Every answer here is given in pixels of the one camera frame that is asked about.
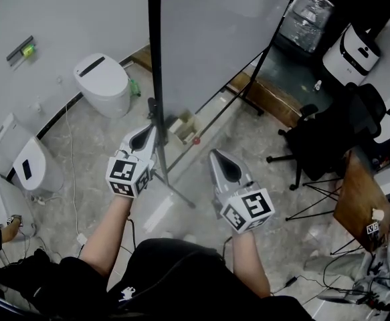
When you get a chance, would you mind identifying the person's black clothing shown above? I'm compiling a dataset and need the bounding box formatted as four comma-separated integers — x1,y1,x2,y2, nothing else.
0,237,312,321

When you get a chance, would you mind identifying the green plastic bottle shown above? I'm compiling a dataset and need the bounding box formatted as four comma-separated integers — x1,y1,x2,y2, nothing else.
129,78,142,98

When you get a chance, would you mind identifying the whiteboard with black frame stand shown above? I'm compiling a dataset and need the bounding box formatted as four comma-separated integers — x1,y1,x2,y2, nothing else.
147,0,302,209

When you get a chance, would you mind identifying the white marker tray box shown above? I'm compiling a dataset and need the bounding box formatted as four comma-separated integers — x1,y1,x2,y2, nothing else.
168,110,201,145

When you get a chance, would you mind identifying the person's right forearm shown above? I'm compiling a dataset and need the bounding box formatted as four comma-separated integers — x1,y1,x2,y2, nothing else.
231,229,271,299

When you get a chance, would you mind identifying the white tankless smart toilet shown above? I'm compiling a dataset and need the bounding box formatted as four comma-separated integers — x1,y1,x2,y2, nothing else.
73,52,131,119

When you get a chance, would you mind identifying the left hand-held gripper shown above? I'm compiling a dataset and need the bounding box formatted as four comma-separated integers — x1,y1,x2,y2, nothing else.
106,124,158,199

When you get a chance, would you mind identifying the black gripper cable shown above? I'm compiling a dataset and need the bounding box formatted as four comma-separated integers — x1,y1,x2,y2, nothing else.
117,216,139,257

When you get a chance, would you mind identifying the plastic-wrapped appliance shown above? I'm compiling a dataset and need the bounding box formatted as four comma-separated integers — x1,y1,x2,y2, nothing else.
278,0,335,54

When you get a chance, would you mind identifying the black floor cable with adapter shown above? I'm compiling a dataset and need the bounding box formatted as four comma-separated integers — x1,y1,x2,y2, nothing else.
270,252,367,298

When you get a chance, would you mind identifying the white toilet with tank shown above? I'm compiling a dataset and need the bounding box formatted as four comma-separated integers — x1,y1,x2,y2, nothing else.
0,112,65,193

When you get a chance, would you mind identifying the person's left forearm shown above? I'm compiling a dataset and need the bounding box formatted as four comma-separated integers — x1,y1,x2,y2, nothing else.
80,194,137,279

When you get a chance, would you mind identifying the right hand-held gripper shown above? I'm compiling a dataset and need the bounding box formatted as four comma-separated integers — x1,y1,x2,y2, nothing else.
209,149,276,235

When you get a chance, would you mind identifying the black office chair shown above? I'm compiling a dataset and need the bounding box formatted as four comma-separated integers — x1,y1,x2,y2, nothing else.
266,82,388,191

